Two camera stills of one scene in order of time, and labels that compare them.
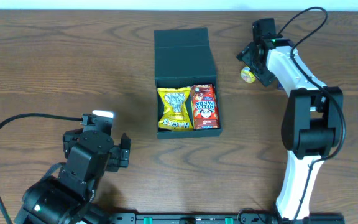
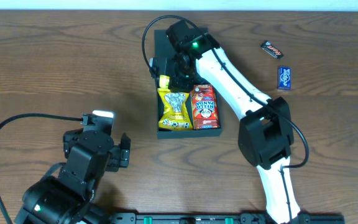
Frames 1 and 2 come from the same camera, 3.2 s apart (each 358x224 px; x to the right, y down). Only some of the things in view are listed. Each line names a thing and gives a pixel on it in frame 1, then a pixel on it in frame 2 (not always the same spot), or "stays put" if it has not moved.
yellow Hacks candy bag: [174, 114] stays put
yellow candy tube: [247, 74] → [163, 81]
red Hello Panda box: [204, 107] stays put
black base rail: [219, 218] stays put
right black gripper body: [255, 61] → [165, 71]
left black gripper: [117, 154] stays put
